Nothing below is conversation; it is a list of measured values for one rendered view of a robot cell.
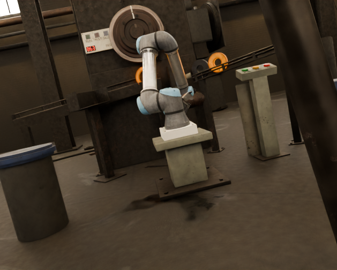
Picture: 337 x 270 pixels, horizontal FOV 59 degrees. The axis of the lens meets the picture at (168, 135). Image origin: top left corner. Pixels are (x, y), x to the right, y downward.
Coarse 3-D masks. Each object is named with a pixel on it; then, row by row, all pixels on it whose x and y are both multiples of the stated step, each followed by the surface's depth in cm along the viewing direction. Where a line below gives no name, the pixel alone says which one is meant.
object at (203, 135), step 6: (198, 132) 174; (204, 132) 168; (210, 132) 165; (156, 138) 188; (180, 138) 166; (186, 138) 164; (192, 138) 164; (198, 138) 164; (204, 138) 165; (210, 138) 165; (156, 144) 163; (162, 144) 163; (168, 144) 163; (174, 144) 163; (180, 144) 164; (186, 144) 164; (156, 150) 163; (162, 150) 163
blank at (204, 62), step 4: (200, 60) 245; (204, 60) 244; (196, 64) 247; (200, 64) 246; (204, 64) 244; (192, 68) 250; (196, 68) 248; (204, 68) 245; (208, 68) 243; (192, 72) 250; (196, 72) 249; (204, 72) 246; (200, 76) 248; (204, 76) 246
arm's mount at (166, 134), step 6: (186, 126) 171; (192, 126) 171; (162, 132) 170; (168, 132) 170; (174, 132) 170; (180, 132) 170; (186, 132) 171; (192, 132) 171; (162, 138) 180; (168, 138) 170; (174, 138) 170
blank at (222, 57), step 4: (216, 52) 237; (220, 52) 237; (212, 56) 240; (216, 56) 238; (220, 56) 236; (224, 56) 235; (208, 60) 242; (212, 60) 240; (224, 60) 235; (208, 64) 242; (212, 64) 241; (224, 64) 236; (216, 68) 240
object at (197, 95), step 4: (196, 92) 251; (196, 96) 248; (200, 96) 248; (184, 100) 248; (188, 100) 248; (192, 100) 248; (196, 100) 249; (200, 100) 249; (204, 100) 250; (192, 104) 250; (196, 104) 251; (200, 104) 252; (192, 108) 250; (188, 112) 250; (192, 112) 250; (188, 116) 250; (192, 116) 251; (192, 120) 251; (196, 120) 251; (196, 124) 252
